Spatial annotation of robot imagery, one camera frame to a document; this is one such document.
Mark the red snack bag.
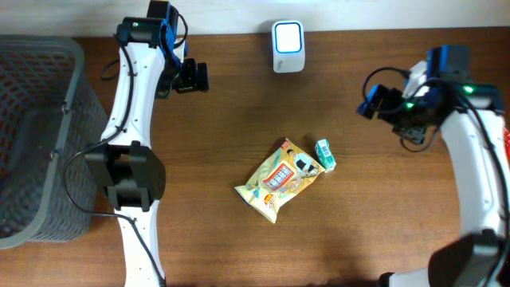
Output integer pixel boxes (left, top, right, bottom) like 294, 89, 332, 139
503, 128, 510, 161

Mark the teal tissue pack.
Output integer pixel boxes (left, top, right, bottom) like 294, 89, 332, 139
315, 139, 336, 173

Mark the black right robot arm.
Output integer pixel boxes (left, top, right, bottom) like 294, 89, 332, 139
357, 45, 509, 286

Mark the white barcode scanner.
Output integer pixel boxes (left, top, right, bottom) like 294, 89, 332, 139
271, 20, 306, 73

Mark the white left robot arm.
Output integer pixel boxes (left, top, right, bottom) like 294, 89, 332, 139
84, 1, 210, 286

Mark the yellow snack bag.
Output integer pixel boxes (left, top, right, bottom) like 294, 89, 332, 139
234, 140, 325, 223

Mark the grey plastic basket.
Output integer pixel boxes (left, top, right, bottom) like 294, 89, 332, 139
1, 35, 108, 250

